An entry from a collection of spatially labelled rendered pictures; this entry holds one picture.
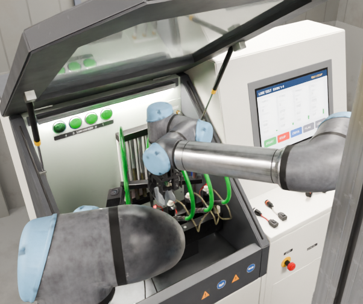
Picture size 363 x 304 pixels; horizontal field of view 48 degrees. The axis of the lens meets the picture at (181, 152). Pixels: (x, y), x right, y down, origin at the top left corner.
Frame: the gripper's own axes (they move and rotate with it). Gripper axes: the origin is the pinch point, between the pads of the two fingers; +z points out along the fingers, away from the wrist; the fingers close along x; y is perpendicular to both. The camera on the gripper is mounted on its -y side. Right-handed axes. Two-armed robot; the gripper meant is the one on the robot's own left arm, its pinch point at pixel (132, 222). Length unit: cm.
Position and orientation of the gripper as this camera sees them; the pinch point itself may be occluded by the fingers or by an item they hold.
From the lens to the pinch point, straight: 131.7
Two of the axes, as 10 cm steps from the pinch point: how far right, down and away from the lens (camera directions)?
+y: 1.3, 9.5, -2.7
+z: 2.2, 2.4, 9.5
